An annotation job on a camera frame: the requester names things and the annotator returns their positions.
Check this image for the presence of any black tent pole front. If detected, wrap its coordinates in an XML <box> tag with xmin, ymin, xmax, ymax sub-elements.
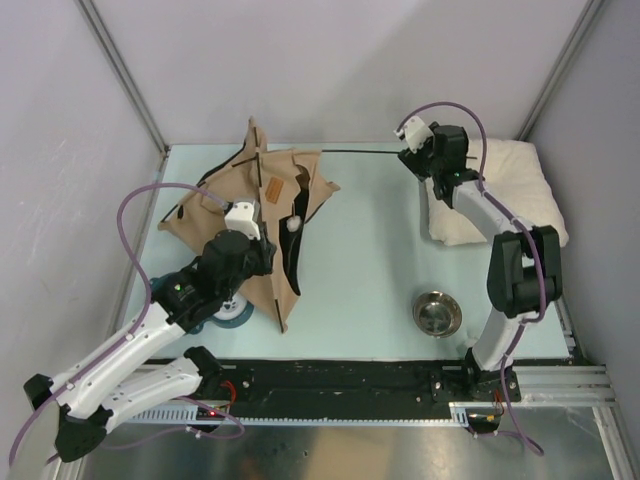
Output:
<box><xmin>249</xmin><ymin>117</ymin><xmax>285</xmax><ymax>334</ymax></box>

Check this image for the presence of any white pompom toy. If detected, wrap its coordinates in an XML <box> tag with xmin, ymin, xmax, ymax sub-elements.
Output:
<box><xmin>286</xmin><ymin>215</ymin><xmax>304</xmax><ymax>233</ymax></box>

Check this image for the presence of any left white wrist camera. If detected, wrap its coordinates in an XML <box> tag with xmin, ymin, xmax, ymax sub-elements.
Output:
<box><xmin>224</xmin><ymin>199</ymin><xmax>262</xmax><ymax>240</ymax></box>

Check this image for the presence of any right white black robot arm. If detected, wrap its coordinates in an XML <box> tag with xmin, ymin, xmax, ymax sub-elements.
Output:
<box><xmin>396</xmin><ymin>116</ymin><xmax>563</xmax><ymax>401</ymax></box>

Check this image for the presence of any right aluminium frame post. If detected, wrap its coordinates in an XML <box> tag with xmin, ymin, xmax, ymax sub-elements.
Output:
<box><xmin>515</xmin><ymin>0</ymin><xmax>608</xmax><ymax>141</ymax></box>

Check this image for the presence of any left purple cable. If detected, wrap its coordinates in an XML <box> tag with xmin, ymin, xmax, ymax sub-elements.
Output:
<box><xmin>6</xmin><ymin>182</ymin><xmax>229</xmax><ymax>464</ymax></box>

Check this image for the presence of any white paw print bowl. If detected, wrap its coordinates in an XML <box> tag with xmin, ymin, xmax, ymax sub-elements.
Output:
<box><xmin>214</xmin><ymin>294</ymin><xmax>250</xmax><ymax>322</ymax></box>

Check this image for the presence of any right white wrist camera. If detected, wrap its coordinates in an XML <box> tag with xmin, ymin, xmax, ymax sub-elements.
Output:
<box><xmin>395</xmin><ymin>115</ymin><xmax>433</xmax><ymax>153</ymax></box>

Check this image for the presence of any steel pet bowl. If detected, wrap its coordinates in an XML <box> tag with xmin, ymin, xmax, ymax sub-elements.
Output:
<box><xmin>412</xmin><ymin>291</ymin><xmax>462</xmax><ymax>338</ymax></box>

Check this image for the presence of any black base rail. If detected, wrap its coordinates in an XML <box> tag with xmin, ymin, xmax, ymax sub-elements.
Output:
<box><xmin>191</xmin><ymin>360</ymin><xmax>521</xmax><ymax>419</ymax></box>

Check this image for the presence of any cream fluffy cushion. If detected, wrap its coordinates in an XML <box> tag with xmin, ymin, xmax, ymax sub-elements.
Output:
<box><xmin>424</xmin><ymin>139</ymin><xmax>569</xmax><ymax>247</ymax></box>

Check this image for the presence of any teal double bowl stand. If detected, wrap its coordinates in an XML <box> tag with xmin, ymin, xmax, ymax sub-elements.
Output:
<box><xmin>150</xmin><ymin>272</ymin><xmax>254</xmax><ymax>335</ymax></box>

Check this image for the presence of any beige fabric pet tent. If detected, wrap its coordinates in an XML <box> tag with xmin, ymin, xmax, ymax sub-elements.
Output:
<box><xmin>158</xmin><ymin>122</ymin><xmax>340</xmax><ymax>331</ymax></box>

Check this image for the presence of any aluminium frame post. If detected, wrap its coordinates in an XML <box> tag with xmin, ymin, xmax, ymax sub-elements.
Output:
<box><xmin>75</xmin><ymin>0</ymin><xmax>170</xmax><ymax>158</ymax></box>
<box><xmin>515</xmin><ymin>0</ymin><xmax>608</xmax><ymax>141</ymax></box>

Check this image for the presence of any white slotted cable duct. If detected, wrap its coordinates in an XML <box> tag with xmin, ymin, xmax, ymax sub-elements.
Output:
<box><xmin>126</xmin><ymin>403</ymin><xmax>469</xmax><ymax>428</ymax></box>

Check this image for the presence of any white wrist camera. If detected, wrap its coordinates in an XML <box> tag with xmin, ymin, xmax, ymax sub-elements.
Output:
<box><xmin>224</xmin><ymin>199</ymin><xmax>262</xmax><ymax>240</ymax></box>
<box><xmin>395</xmin><ymin>115</ymin><xmax>433</xmax><ymax>153</ymax></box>

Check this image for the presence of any left aluminium frame post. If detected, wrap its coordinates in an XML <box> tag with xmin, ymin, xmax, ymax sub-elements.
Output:
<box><xmin>75</xmin><ymin>0</ymin><xmax>170</xmax><ymax>158</ymax></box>

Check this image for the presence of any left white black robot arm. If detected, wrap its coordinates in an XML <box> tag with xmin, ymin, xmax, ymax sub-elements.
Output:
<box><xmin>23</xmin><ymin>230</ymin><xmax>276</xmax><ymax>462</ymax></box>

